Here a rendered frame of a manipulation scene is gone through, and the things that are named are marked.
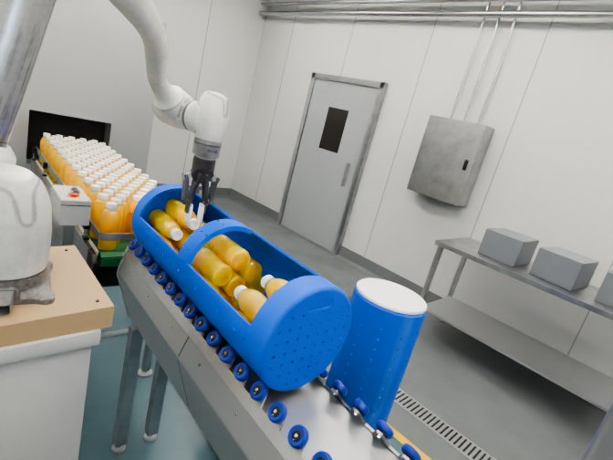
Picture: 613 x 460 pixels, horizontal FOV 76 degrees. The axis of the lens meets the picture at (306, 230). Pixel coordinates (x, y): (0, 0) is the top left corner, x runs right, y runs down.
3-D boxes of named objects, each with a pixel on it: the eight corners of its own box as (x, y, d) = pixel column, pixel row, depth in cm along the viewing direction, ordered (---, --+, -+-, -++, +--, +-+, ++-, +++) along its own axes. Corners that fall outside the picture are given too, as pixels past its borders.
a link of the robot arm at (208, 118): (230, 144, 134) (201, 135, 139) (240, 98, 130) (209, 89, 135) (209, 142, 125) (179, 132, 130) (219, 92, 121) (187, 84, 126)
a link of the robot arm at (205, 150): (226, 145, 132) (223, 162, 133) (213, 139, 138) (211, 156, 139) (202, 141, 125) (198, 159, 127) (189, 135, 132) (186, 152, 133)
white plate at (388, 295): (435, 300, 157) (434, 303, 158) (373, 273, 171) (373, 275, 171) (414, 319, 134) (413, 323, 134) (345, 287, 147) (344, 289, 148)
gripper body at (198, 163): (198, 158, 128) (193, 185, 130) (221, 161, 133) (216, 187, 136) (188, 152, 133) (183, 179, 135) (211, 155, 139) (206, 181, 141)
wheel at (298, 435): (309, 433, 80) (314, 435, 82) (296, 418, 84) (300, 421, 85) (295, 453, 80) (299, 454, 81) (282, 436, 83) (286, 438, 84)
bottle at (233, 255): (251, 269, 120) (222, 246, 133) (253, 248, 117) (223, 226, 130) (230, 275, 115) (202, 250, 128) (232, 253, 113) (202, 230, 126)
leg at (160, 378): (145, 444, 183) (166, 326, 166) (141, 435, 187) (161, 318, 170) (158, 439, 187) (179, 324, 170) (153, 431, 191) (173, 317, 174)
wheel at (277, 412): (287, 409, 86) (292, 412, 87) (275, 395, 89) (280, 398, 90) (274, 426, 85) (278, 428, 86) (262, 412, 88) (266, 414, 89)
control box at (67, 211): (58, 225, 145) (61, 198, 142) (49, 208, 159) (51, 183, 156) (88, 225, 152) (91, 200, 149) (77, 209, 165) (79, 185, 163)
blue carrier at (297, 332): (250, 408, 89) (275, 296, 81) (127, 254, 149) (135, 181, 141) (337, 374, 108) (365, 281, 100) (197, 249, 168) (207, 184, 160)
